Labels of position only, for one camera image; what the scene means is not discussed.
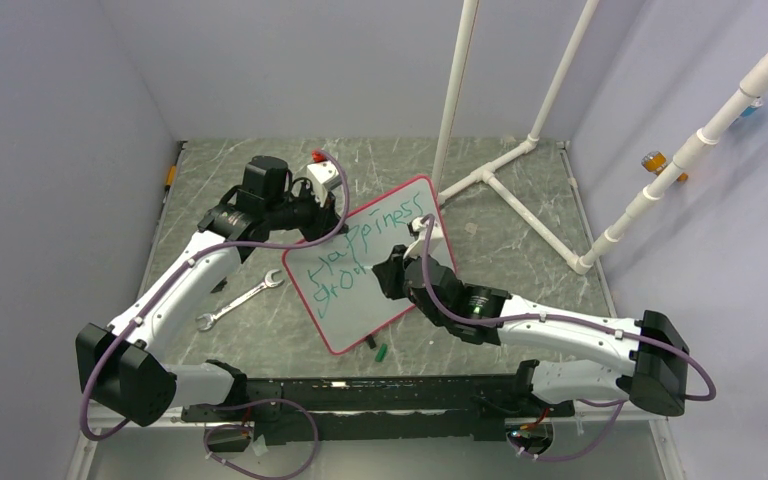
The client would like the purple cable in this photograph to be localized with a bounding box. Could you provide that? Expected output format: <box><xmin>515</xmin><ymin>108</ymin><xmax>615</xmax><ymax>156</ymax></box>
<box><xmin>420</xmin><ymin>215</ymin><xmax>718</xmax><ymax>464</ymax></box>
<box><xmin>79</xmin><ymin>149</ymin><xmax>352</xmax><ymax>480</ymax></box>

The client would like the blue wall knob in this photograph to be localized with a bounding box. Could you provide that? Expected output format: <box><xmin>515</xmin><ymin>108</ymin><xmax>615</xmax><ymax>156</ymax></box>
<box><xmin>740</xmin><ymin>97</ymin><xmax>764</xmax><ymax>118</ymax></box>

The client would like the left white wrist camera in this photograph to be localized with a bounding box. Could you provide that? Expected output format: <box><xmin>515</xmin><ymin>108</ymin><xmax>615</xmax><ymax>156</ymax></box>
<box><xmin>305</xmin><ymin>149</ymin><xmax>343</xmax><ymax>207</ymax></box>

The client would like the aluminium extrusion rail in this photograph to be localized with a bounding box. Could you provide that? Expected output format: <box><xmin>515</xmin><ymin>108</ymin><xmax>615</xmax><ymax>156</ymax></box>
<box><xmin>87</xmin><ymin>400</ymin><xmax>183</xmax><ymax>430</ymax></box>

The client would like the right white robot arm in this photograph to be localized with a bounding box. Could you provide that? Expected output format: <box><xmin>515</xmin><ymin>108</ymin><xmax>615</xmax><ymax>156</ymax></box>
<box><xmin>371</xmin><ymin>245</ymin><xmax>690</xmax><ymax>417</ymax></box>

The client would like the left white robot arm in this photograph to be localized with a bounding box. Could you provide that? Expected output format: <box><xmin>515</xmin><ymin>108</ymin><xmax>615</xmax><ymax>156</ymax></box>
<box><xmin>75</xmin><ymin>150</ymin><xmax>350</xmax><ymax>439</ymax></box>

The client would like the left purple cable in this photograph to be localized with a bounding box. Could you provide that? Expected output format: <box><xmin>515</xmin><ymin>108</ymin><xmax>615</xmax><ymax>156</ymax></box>
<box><xmin>79</xmin><ymin>149</ymin><xmax>352</xmax><ymax>480</ymax></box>

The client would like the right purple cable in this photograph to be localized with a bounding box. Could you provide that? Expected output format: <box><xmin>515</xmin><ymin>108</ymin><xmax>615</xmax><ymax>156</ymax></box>
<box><xmin>420</xmin><ymin>215</ymin><xmax>718</xmax><ymax>464</ymax></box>

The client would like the green marker cap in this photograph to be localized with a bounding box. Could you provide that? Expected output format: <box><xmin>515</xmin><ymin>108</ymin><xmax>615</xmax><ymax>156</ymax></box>
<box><xmin>374</xmin><ymin>344</ymin><xmax>388</xmax><ymax>363</ymax></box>

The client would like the silver open-end wrench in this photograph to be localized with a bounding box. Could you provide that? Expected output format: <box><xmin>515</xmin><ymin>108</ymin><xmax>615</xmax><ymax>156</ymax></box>
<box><xmin>195</xmin><ymin>269</ymin><xmax>284</xmax><ymax>332</ymax></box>

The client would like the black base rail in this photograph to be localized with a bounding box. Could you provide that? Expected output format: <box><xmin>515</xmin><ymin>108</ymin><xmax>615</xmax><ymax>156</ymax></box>
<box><xmin>182</xmin><ymin>374</ymin><xmax>575</xmax><ymax>445</ymax></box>

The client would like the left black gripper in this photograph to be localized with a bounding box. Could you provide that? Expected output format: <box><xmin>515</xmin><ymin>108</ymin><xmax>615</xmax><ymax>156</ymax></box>
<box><xmin>266</xmin><ymin>178</ymin><xmax>347</xmax><ymax>246</ymax></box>

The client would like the orange wall knob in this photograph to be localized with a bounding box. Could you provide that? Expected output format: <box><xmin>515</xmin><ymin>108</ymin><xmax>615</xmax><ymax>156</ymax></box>
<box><xmin>641</xmin><ymin>151</ymin><xmax>669</xmax><ymax>176</ymax></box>

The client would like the white PVC pipe frame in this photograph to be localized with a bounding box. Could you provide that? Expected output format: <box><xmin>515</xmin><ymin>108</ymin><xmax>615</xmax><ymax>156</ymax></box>
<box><xmin>430</xmin><ymin>1</ymin><xmax>642</xmax><ymax>269</ymax></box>

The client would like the white diagonal pipe rail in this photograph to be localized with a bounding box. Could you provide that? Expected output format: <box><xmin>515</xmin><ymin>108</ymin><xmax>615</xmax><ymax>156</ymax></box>
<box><xmin>574</xmin><ymin>52</ymin><xmax>768</xmax><ymax>273</ymax></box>

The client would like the pink framed whiteboard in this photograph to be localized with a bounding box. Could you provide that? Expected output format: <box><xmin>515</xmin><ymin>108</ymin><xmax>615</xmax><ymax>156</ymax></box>
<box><xmin>282</xmin><ymin>175</ymin><xmax>445</xmax><ymax>355</ymax></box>

